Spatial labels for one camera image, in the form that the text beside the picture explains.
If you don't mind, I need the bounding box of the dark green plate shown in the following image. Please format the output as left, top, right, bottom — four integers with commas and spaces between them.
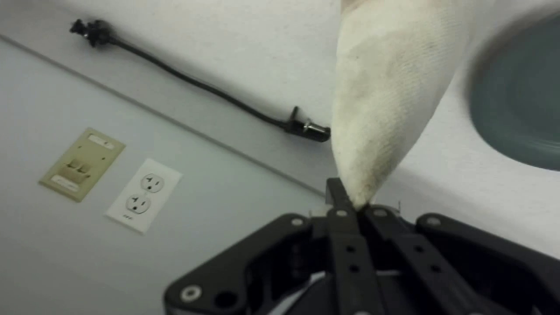
469, 11, 560, 171

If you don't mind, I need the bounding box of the beige wall switch plate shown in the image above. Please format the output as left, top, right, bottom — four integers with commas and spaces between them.
41, 127, 125, 200

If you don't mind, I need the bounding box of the cream white cloth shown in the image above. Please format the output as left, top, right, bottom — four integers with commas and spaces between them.
333, 0, 485, 207

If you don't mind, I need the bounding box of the black power cord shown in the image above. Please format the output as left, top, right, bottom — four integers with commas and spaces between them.
69, 17, 333, 143

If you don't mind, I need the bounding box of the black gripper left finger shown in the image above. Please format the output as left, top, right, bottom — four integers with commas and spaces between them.
163, 178, 384, 315

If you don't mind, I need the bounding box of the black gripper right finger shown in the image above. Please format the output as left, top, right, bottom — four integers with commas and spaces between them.
361, 204, 560, 315

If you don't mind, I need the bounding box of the white wall outlet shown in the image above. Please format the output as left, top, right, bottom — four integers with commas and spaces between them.
105, 158, 182, 234

